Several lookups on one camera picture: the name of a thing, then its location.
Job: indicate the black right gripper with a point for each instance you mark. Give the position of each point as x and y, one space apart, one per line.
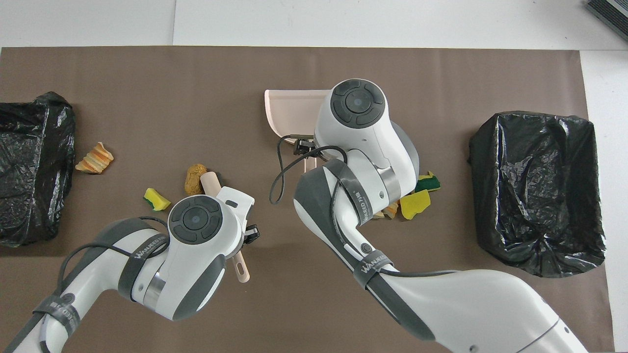
305 147

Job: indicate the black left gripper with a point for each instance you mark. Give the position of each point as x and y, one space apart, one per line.
251 234

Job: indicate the pale pink plastic dustpan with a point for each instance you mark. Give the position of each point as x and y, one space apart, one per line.
289 110

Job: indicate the beige brush with black bristles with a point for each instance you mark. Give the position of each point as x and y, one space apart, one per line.
211 182

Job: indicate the brown bread roll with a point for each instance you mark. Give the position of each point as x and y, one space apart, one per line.
194 179

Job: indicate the yellow sponge wedge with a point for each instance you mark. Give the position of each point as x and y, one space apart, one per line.
157 200

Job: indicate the orange striped croissant piece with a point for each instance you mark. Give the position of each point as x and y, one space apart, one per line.
390 211

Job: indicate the plain yellow sponge piece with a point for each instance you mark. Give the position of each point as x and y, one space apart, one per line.
416 204

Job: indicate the green and yellow sponge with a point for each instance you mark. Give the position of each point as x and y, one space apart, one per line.
428 182

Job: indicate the striped pale bread piece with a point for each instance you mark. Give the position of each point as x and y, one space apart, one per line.
94 159

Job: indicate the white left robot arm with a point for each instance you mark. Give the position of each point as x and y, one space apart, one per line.
196 225

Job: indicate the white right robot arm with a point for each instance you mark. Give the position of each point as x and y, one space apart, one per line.
441 304

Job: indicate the bin lined with black bag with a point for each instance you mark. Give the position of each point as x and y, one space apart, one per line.
539 196
29 166

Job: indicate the brown paper table mat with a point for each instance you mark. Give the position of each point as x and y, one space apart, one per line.
196 88

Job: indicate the dark slatted corner object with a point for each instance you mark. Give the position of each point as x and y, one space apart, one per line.
611 12

